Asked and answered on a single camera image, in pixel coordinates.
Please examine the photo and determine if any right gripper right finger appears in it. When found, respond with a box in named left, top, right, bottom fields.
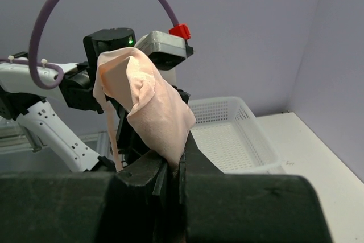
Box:
left=183, top=135, right=332, bottom=242

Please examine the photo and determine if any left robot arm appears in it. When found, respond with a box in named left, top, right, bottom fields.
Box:
left=1, top=27, right=194, bottom=172

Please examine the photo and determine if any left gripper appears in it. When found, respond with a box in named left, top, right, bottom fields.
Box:
left=103, top=83, right=191, bottom=169

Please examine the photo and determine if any aluminium frame rail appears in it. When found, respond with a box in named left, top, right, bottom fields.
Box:
left=1, top=119, right=110, bottom=155

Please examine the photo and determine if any pink bra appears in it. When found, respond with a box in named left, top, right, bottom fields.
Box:
left=93, top=47, right=196, bottom=171

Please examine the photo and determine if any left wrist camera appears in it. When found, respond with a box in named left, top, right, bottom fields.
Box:
left=134, top=31, right=194, bottom=71

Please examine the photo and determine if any white plastic basket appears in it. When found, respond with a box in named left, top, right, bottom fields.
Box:
left=188, top=97, right=282, bottom=174

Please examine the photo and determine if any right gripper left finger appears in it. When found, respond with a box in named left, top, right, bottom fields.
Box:
left=1, top=151, right=167, bottom=242

